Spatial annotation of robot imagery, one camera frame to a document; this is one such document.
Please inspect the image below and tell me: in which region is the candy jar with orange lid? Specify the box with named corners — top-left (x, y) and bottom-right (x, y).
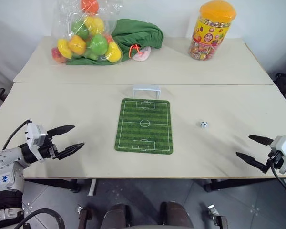
top-left (188, 0), bottom-right (237, 62)

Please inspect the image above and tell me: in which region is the orange drawstring cord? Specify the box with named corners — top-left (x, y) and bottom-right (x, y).
top-left (128, 44), bottom-right (142, 60)

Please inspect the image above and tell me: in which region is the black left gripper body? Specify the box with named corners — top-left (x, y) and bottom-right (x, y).
top-left (37, 135), bottom-right (61, 162)

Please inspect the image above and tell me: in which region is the white table leg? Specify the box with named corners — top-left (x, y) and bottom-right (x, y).
top-left (87, 178), bottom-right (97, 197)

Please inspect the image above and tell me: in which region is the yellow toy pepper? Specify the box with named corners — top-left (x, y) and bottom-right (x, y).
top-left (84, 16), bottom-right (105, 35)
top-left (57, 38), bottom-right (73, 58)
top-left (104, 42), bottom-right (123, 63)

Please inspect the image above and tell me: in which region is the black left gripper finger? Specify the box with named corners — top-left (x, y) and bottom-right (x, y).
top-left (47, 125), bottom-right (76, 138)
top-left (56, 142), bottom-right (85, 160)

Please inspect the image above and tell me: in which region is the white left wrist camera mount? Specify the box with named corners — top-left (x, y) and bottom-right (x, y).
top-left (24, 121), bottom-right (49, 150)

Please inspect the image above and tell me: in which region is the black table leg bar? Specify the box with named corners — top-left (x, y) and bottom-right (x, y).
top-left (204, 177), bottom-right (286, 192)
top-left (25, 178), bottom-right (81, 193)

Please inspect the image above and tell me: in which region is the green cloth bag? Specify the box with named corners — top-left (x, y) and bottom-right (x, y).
top-left (65, 19), bottom-right (164, 66)

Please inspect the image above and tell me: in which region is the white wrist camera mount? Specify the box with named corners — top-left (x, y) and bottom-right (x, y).
top-left (269, 135), bottom-right (286, 174)
top-left (24, 121), bottom-right (49, 150)

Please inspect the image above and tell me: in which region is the green toy pepper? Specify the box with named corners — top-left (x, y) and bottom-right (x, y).
top-left (82, 50), bottom-right (100, 61)
top-left (89, 34), bottom-right (109, 55)
top-left (71, 21), bottom-right (89, 39)

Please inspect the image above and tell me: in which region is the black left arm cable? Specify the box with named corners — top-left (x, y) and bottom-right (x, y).
top-left (1, 119), bottom-right (32, 151)

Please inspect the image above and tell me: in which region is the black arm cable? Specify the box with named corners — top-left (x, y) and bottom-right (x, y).
top-left (270, 163), bottom-right (286, 211)
top-left (1, 119), bottom-right (32, 151)

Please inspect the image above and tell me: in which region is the orange-yellow toy pepper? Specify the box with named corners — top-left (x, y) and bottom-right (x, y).
top-left (68, 35), bottom-right (87, 55)

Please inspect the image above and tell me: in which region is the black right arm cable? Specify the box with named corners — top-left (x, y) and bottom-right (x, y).
top-left (270, 163), bottom-right (286, 211)

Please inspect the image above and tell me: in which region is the dark rounded shape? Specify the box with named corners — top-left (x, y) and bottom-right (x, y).
top-left (159, 201), bottom-right (194, 229)
top-left (104, 202), bottom-right (132, 229)

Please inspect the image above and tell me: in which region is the green soccer field mat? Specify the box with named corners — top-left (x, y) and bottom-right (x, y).
top-left (114, 98), bottom-right (174, 153)

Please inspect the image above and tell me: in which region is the clear plastic bag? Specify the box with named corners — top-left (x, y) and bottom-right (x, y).
top-left (51, 0), bottom-right (123, 65)

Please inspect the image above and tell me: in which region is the orange toy pepper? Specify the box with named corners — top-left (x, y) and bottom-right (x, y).
top-left (81, 0), bottom-right (100, 14)

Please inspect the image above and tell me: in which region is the red-orange toy pepper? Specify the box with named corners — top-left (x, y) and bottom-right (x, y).
top-left (51, 47), bottom-right (67, 64)

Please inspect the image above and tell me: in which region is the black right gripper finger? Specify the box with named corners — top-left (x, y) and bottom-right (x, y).
top-left (235, 151), bottom-right (270, 174)
top-left (248, 135), bottom-right (275, 146)

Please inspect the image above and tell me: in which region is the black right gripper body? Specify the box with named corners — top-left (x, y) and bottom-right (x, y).
top-left (265, 150), bottom-right (285, 173)

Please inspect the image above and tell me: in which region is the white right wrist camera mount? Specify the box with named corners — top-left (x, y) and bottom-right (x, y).
top-left (269, 135), bottom-right (286, 174)

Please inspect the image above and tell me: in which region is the white toy goal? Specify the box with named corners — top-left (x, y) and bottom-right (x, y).
top-left (132, 84), bottom-right (162, 99)

